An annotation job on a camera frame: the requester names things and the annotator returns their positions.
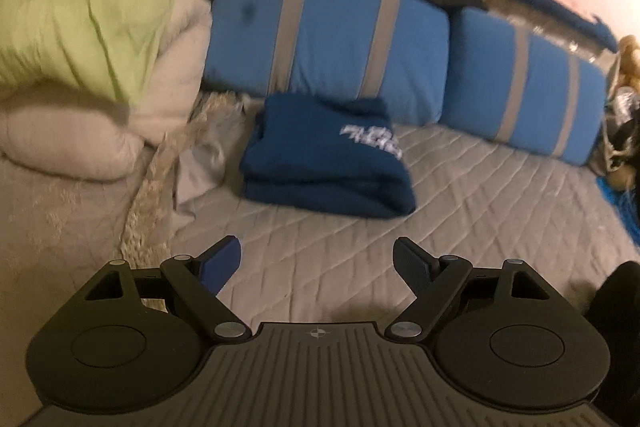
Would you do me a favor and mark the dark blue sweatshirt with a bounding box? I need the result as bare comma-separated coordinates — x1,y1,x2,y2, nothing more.
240,93,416,219

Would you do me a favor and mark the grey quilted bed cover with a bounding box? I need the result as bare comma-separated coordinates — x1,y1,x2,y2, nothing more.
1,126,639,426

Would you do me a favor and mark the light grey cloth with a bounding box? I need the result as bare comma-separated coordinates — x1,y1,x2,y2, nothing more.
171,92,264,230

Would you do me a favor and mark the white folded quilt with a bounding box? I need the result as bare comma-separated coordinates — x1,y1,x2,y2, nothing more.
1,0,212,181

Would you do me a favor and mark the right blue striped pillow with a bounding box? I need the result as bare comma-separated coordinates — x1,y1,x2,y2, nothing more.
440,8,606,166

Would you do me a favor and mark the blue striped pillow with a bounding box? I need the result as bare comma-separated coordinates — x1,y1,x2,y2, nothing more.
440,8,606,166
203,0,449,126

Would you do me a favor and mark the brown teddy bear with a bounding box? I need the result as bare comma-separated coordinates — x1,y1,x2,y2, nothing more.
604,35,639,192

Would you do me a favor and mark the left blue striped pillow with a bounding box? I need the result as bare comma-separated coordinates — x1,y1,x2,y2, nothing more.
203,0,449,126

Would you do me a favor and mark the floral headboard cover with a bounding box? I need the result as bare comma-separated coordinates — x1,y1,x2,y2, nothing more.
483,0,618,74

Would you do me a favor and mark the blue coiled cable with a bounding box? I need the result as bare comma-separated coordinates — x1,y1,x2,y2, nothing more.
596,178,640,249

